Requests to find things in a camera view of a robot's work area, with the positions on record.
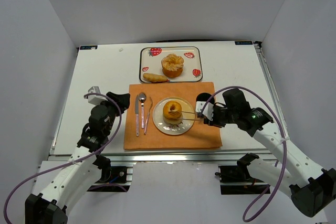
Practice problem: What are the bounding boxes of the orange cloth placemat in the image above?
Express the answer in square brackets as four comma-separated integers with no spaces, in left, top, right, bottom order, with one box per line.
[124,82,222,150]

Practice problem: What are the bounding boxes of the dark green mug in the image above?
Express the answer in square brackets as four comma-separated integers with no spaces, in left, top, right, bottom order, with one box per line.
[196,92,212,102]

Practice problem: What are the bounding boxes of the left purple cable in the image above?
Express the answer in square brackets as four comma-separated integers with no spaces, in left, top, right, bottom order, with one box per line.
[3,93,123,224]

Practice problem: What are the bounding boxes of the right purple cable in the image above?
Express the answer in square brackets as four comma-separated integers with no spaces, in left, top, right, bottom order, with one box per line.
[198,86,287,222]

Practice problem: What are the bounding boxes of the left corner blue label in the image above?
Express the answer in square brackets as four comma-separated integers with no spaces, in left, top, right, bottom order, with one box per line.
[79,45,98,50]

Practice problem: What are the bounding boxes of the twisted bread stick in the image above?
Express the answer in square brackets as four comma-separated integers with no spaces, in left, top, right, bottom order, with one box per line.
[143,73,170,83]

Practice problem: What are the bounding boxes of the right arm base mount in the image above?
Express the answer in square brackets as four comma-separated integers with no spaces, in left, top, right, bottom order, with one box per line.
[215,165,267,195]

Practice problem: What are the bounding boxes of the large sugared crown bun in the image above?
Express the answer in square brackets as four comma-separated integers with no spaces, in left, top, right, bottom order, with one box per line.
[161,54,184,79]

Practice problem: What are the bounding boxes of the right corner blue label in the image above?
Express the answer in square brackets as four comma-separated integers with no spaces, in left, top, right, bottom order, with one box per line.
[234,40,254,46]

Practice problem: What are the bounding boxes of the purple cable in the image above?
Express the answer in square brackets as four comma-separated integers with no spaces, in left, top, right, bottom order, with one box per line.
[198,86,287,222]
[3,93,123,224]

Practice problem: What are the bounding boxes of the corner blue label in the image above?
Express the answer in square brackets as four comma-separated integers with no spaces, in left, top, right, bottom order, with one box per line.
[79,45,98,50]
[234,40,254,46]

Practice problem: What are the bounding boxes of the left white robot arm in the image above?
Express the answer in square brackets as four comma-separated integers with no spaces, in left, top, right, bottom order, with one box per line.
[25,90,130,223]

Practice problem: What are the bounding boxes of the glazed ring donut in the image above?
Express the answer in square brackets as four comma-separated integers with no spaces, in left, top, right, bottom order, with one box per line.
[163,101,182,119]

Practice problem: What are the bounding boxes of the metal tongs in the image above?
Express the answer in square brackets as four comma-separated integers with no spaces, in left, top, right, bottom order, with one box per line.
[168,111,204,122]

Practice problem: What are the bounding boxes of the pink handled spoon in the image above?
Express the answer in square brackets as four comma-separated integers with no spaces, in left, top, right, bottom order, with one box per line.
[139,92,146,129]

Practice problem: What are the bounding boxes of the pale bagel bread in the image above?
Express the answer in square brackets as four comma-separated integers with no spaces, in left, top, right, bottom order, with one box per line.
[163,117,183,125]

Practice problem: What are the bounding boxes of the cream two-tone plate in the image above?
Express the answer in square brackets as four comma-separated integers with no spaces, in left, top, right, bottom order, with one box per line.
[152,97,195,135]

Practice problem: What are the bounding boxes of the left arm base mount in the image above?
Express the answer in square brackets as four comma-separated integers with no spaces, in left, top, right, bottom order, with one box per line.
[88,166,133,193]

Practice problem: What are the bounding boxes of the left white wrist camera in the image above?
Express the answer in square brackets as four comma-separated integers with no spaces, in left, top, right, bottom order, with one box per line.
[84,86,106,106]

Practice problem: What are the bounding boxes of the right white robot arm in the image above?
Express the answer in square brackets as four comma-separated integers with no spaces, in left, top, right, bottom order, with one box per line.
[196,86,335,218]

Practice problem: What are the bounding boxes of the pink handled knife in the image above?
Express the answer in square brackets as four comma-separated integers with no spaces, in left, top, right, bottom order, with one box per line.
[134,95,139,137]

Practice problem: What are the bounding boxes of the pink handled fork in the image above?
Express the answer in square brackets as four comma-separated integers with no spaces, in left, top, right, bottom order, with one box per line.
[144,96,153,135]

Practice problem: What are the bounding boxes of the aluminium table frame rail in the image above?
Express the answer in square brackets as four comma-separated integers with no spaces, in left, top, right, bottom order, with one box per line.
[48,41,283,165]

